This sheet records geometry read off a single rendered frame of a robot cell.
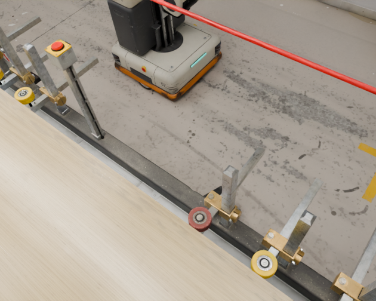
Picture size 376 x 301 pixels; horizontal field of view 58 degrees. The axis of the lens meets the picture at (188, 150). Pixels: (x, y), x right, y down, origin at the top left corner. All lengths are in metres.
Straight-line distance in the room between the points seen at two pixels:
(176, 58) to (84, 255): 1.78
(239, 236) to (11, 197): 0.86
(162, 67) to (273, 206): 1.25
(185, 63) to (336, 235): 1.53
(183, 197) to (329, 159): 1.31
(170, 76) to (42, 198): 1.45
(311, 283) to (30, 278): 0.94
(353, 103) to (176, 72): 1.34
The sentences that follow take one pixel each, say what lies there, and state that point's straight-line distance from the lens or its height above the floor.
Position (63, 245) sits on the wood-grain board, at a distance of 1.24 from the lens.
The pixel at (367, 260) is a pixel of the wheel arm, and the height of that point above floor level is 0.84.
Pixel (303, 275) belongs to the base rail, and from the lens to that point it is 1.36.
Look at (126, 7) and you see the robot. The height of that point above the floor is 0.69.
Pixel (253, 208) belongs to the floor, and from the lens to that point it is 2.19.
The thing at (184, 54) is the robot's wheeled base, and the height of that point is 0.28.
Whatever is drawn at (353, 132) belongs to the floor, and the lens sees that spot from 2.66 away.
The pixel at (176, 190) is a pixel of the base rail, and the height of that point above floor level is 0.70.
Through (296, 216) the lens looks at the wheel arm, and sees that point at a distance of 1.28.
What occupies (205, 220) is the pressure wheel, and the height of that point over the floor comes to 0.90.
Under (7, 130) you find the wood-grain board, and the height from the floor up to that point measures 0.90.
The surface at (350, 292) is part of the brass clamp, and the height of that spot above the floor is 0.85.
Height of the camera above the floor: 1.98
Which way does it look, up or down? 56 degrees down
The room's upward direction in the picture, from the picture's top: 7 degrees counter-clockwise
